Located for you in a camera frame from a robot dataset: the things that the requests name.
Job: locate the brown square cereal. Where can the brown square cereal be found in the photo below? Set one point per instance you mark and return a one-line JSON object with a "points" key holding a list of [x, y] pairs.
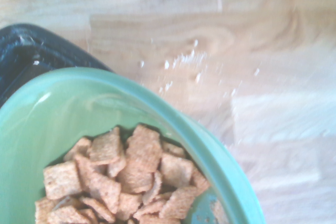
{"points": [[136, 171]]}

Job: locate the green ceramic bowl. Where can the green ceramic bowl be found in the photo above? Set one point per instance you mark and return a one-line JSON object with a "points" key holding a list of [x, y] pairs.
{"points": [[60, 108]]}

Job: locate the black plastic food tray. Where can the black plastic food tray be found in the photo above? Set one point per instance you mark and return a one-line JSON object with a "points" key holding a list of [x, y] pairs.
{"points": [[29, 51]]}

